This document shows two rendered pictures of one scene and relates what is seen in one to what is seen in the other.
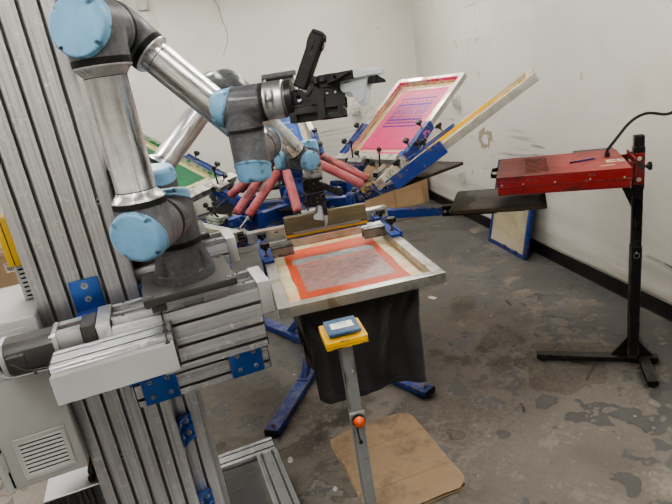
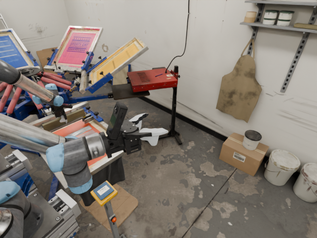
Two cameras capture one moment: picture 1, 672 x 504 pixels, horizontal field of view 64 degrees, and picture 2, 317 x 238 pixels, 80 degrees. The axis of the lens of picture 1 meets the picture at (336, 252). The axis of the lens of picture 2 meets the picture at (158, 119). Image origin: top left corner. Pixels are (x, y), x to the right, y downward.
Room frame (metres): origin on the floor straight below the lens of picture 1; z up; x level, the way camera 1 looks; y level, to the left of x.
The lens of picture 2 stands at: (0.67, 0.17, 2.06)
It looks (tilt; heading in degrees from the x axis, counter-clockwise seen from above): 35 degrees down; 323
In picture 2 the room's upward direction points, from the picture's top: straight up
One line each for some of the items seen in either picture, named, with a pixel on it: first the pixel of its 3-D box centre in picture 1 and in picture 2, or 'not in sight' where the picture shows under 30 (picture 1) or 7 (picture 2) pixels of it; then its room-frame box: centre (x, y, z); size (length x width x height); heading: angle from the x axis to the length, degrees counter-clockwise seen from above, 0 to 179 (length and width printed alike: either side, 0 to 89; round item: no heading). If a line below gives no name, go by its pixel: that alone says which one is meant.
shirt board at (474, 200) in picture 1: (415, 210); (95, 96); (2.86, -0.47, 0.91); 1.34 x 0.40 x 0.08; 69
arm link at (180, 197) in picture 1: (169, 213); (4, 203); (1.31, 0.39, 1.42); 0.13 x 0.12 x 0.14; 172
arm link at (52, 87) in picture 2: (309, 153); (52, 91); (2.24, 0.04, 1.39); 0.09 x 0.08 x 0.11; 121
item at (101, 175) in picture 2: (366, 344); (102, 177); (1.77, -0.06, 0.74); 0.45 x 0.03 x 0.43; 99
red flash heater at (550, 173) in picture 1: (562, 171); (152, 79); (2.60, -1.17, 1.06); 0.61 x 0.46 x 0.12; 69
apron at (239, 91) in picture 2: not in sight; (241, 81); (1.83, -2.03, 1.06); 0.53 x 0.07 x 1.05; 9
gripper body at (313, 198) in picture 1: (314, 191); (57, 108); (2.24, 0.05, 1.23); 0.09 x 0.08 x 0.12; 99
